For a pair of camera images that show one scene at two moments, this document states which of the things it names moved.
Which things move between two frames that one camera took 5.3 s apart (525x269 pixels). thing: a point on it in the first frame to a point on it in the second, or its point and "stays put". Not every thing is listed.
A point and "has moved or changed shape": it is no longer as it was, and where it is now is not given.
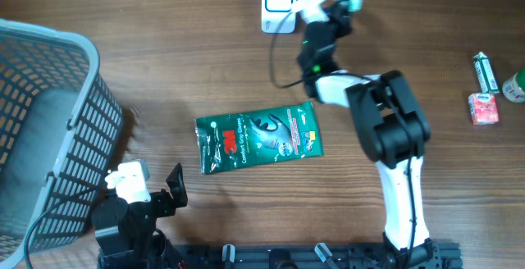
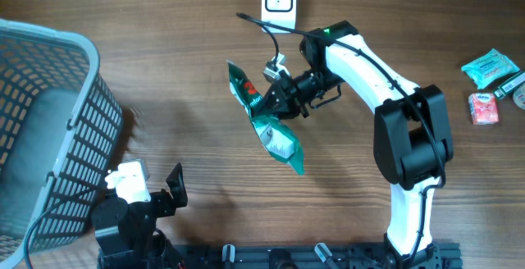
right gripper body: x=338 y=26 to x=289 y=91
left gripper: x=167 y=207 stays put
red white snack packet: x=483 y=107 stays put
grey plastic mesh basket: x=60 y=126 stays put
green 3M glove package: x=257 y=136 to x=276 y=134
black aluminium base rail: x=422 y=254 stays put
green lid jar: x=511 y=91 has moved or changed shape
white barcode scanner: x=278 y=0 stays put
